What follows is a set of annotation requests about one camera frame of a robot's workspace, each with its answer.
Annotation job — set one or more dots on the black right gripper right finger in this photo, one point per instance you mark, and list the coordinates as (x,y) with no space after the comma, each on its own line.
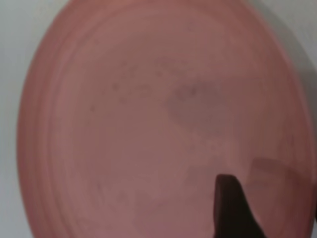
(315,205)

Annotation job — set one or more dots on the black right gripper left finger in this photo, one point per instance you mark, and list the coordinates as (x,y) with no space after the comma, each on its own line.
(230,210)

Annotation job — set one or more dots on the pink plate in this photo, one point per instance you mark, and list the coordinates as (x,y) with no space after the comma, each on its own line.
(148,124)

